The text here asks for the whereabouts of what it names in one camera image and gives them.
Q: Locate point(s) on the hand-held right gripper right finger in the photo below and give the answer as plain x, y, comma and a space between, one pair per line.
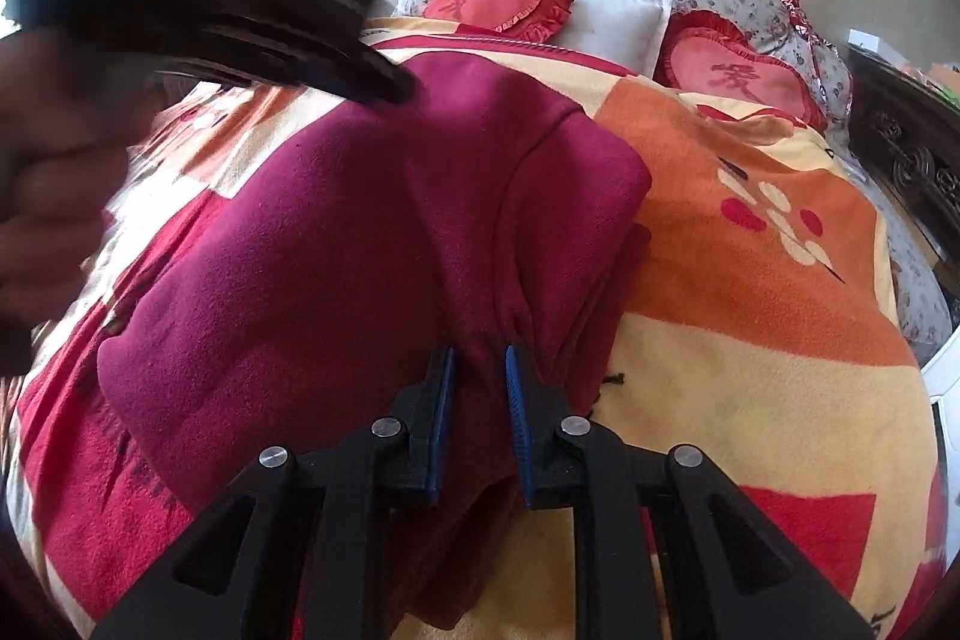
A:
519, 430

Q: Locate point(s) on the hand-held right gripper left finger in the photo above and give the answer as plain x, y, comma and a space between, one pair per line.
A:
444, 422

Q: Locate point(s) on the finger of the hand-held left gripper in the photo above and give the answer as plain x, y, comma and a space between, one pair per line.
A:
337, 66

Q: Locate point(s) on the maroon fleece sweater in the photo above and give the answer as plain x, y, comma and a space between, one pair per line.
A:
337, 250

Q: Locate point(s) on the person's left hand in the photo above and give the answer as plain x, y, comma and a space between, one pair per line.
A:
52, 175

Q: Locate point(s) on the orange red printed blanket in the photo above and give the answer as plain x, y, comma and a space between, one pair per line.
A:
750, 370

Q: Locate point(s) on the white pillow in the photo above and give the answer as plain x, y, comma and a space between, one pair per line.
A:
615, 29

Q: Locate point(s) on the red patterned cloth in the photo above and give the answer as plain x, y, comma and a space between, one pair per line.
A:
799, 21

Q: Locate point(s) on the dark carved wooden cabinet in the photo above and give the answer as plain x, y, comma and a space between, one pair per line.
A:
907, 160

